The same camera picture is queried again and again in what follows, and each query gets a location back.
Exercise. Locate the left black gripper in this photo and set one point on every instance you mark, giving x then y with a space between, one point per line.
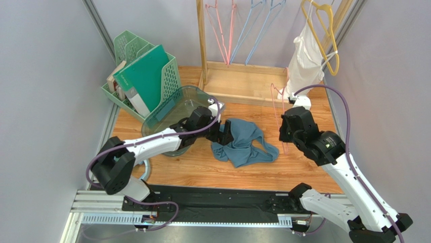
223 138

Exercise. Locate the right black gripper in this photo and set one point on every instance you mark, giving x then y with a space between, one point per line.
286 124

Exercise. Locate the blue tank top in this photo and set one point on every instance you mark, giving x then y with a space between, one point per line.
248 146

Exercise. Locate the pink wire hanger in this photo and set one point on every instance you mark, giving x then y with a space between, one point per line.
272 89

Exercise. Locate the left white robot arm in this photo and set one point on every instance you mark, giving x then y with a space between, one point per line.
114 164

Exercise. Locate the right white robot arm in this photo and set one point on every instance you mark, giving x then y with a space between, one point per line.
369 218

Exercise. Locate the white garment on hanger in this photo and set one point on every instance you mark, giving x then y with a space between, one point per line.
306 65

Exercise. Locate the light blue hanger on table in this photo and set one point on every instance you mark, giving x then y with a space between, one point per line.
147 166

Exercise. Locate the blue hanger on rack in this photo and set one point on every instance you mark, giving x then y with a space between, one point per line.
256 7
274 10

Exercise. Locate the yellow hanger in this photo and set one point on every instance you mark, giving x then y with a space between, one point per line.
328 51

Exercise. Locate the pink hanger on rack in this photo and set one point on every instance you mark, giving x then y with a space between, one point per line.
212 12
231 29

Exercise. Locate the wooden clothes rack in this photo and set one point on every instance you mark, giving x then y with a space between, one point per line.
249 84

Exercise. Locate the clear plastic basin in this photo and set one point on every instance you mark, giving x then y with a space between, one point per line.
175 111

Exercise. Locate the green folder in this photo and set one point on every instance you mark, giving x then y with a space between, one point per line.
141 80

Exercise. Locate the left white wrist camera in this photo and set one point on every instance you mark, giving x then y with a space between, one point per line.
216 108

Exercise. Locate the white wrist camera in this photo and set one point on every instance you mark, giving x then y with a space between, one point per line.
300 101
216 108

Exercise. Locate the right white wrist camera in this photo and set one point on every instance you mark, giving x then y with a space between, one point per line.
300 101

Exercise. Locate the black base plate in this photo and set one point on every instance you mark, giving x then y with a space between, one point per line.
215 205

